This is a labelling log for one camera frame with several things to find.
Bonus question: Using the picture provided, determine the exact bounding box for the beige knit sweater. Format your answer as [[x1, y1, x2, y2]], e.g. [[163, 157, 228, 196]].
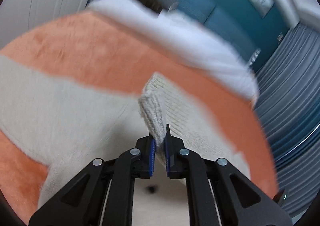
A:
[[1, 56, 250, 205]]

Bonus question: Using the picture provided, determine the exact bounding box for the grey pleated curtain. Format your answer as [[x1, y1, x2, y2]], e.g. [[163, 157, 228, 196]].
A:
[[255, 23, 319, 217]]

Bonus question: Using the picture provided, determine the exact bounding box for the orange plush bed cover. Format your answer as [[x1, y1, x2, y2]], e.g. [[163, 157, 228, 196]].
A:
[[1, 11, 278, 223]]

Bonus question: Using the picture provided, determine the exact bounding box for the teal upholstered headboard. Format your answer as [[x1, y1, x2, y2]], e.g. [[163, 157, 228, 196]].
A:
[[109, 0, 288, 74]]

